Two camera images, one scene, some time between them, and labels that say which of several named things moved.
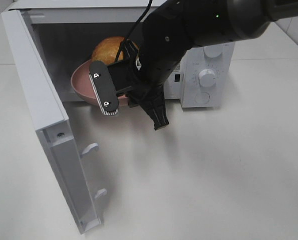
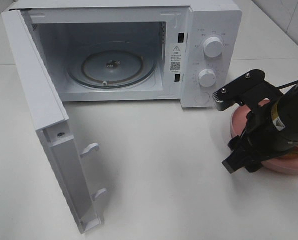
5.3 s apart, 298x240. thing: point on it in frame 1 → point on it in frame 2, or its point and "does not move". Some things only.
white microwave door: (52, 126) does not move
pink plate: (81, 85) → (296, 164)
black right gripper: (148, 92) → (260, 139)
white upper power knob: (214, 51) does not move
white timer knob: (207, 77) does not move
